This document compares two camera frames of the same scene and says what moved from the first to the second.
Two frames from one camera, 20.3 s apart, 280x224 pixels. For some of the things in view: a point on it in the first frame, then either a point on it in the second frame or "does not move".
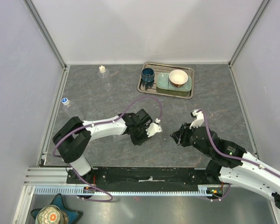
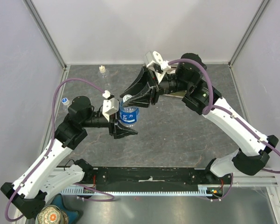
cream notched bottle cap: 102,69 does not move
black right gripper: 182,135 to 143,98
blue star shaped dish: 59,202 does not move
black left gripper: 139,142 to 116,128
